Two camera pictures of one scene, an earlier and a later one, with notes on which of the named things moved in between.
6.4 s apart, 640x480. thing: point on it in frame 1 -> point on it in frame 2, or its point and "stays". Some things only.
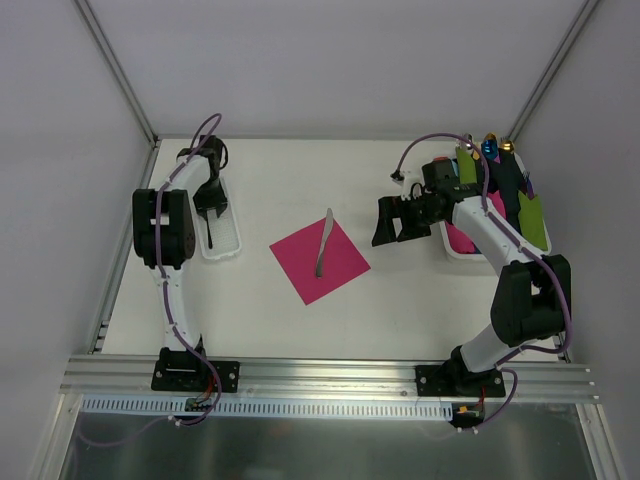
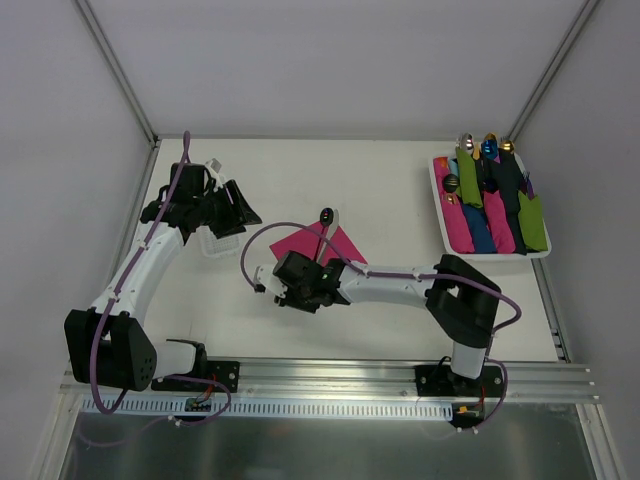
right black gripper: x=406 y=217 -> x=288 y=288
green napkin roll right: x=531 y=222 stays
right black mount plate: x=457 y=380 stays
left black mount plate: x=181 y=370 stays
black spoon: x=210 y=242 -> x=326 y=217
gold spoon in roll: x=507 y=145 stays
